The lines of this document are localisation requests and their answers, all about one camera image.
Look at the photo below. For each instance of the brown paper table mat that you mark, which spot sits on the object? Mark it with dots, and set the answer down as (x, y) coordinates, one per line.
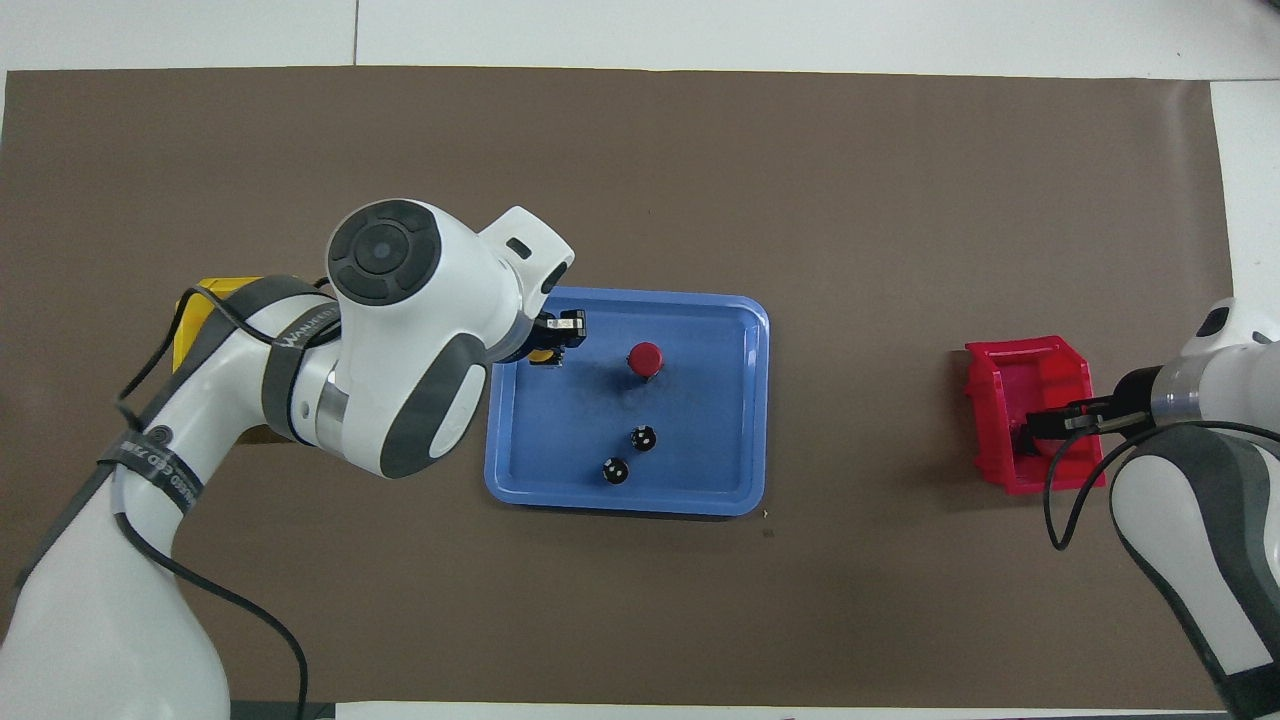
(800, 180)

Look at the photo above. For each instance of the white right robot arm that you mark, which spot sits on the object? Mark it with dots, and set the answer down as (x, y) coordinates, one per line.
(1200, 520)

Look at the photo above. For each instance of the red push button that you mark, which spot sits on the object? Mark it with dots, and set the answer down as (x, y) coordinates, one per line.
(645, 358)

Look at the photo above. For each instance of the red plastic bin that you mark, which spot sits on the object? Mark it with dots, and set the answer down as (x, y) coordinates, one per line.
(1000, 400)

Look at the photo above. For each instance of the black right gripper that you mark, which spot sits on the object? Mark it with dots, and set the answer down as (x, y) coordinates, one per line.
(1080, 420)

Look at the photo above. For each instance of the blue plastic tray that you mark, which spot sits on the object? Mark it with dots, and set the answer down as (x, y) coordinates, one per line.
(700, 450)

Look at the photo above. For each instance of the black cylinder knob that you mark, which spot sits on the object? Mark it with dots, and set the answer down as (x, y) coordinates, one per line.
(644, 438)
(616, 470)

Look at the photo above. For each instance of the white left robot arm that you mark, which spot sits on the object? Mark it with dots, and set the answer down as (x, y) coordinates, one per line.
(420, 330)

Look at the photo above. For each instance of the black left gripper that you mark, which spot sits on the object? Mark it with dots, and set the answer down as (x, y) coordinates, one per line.
(562, 330)

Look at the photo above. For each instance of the yellow plastic bin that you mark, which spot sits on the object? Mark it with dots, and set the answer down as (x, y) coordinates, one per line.
(190, 345)

